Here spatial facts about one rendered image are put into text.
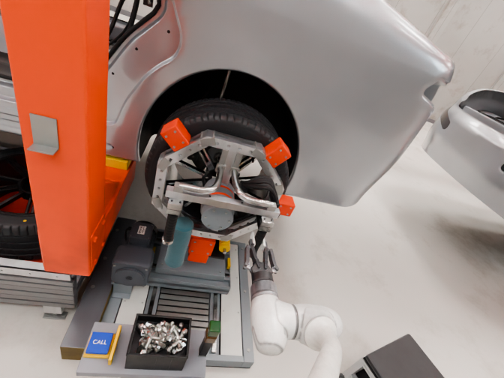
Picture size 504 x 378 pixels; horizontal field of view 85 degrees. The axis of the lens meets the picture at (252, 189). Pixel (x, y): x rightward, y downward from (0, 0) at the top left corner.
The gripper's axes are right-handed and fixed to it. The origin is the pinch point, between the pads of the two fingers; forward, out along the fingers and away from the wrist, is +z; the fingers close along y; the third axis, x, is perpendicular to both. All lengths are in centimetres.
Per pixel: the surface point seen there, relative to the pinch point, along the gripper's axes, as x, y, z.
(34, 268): -44, -85, 5
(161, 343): -25.7, -28.6, -29.9
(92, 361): -38, -50, -31
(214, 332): -17.8, -12.2, -28.6
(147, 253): -42, -42, 20
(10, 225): -33, -98, 16
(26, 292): -60, -89, 4
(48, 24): 57, -67, -4
